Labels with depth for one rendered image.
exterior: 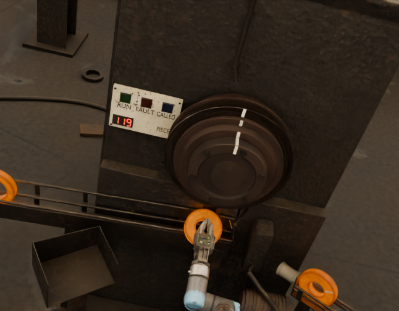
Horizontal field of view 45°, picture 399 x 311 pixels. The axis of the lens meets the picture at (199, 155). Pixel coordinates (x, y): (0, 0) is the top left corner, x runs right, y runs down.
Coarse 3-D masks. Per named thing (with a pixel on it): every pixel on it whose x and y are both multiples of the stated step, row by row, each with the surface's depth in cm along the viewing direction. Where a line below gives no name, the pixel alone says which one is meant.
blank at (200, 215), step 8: (192, 216) 199; (200, 216) 199; (208, 216) 200; (216, 216) 200; (192, 224) 198; (216, 224) 199; (184, 232) 199; (192, 232) 197; (216, 232) 198; (192, 240) 195; (216, 240) 197
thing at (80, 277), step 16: (48, 240) 182; (64, 240) 186; (80, 240) 191; (96, 240) 196; (32, 256) 183; (48, 256) 188; (64, 256) 191; (80, 256) 192; (96, 256) 193; (112, 256) 183; (48, 272) 185; (64, 272) 186; (80, 272) 187; (96, 272) 188; (112, 272) 186; (48, 288) 167; (64, 288) 181; (80, 288) 182; (96, 288) 182; (48, 304) 175; (80, 304) 196
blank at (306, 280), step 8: (304, 272) 192; (312, 272) 189; (320, 272) 188; (304, 280) 193; (312, 280) 190; (320, 280) 188; (328, 280) 186; (304, 288) 195; (312, 288) 195; (328, 288) 187; (336, 288) 187; (320, 296) 191; (328, 296) 188; (336, 296) 188; (320, 304) 192; (328, 304) 190
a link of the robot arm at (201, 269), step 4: (196, 264) 184; (200, 264) 184; (192, 268) 184; (196, 268) 182; (200, 268) 182; (204, 268) 183; (208, 268) 184; (188, 272) 184; (192, 272) 182; (196, 272) 182; (200, 272) 182; (204, 272) 182; (208, 272) 184; (208, 276) 184
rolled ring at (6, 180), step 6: (0, 174) 194; (6, 174) 196; (0, 180) 195; (6, 180) 195; (12, 180) 198; (6, 186) 197; (12, 186) 197; (12, 192) 199; (0, 198) 203; (6, 198) 201; (12, 198) 201
